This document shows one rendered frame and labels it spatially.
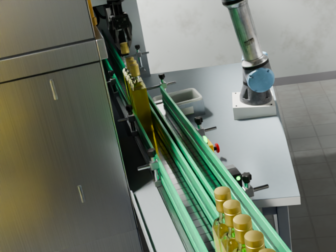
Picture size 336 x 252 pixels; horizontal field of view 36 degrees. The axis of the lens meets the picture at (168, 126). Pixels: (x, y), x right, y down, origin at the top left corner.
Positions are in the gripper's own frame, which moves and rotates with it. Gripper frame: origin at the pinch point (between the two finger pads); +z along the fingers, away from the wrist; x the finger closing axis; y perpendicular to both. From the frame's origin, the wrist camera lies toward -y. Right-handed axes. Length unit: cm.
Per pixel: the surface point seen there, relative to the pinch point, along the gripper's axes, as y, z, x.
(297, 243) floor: 9, 119, 67
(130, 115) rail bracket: 26.2, 22.3, -5.3
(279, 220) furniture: 72, 56, 35
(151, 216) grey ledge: 88, 31, -10
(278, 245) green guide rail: 125, 24, 15
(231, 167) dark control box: 63, 36, 23
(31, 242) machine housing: 73, 39, -48
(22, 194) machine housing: 73, 21, -46
